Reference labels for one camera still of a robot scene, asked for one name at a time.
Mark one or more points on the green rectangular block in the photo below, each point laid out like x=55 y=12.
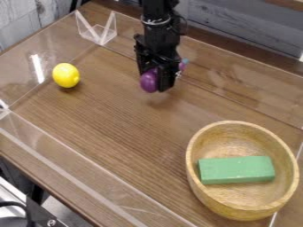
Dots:
x=235 y=170

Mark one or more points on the brown wooden bowl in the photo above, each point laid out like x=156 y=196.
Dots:
x=246 y=201

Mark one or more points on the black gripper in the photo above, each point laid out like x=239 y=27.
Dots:
x=156 y=49

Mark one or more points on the clear acrylic tray wall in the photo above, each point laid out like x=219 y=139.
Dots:
x=108 y=201

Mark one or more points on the clear acrylic corner bracket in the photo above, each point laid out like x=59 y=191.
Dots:
x=99 y=34

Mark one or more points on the purple toy eggplant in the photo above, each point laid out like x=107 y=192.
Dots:
x=148 y=80

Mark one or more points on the yellow toy lemon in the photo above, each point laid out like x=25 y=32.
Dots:
x=65 y=75

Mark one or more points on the black metal bracket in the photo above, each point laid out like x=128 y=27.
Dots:
x=40 y=217

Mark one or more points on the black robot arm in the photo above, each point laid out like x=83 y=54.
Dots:
x=159 y=10

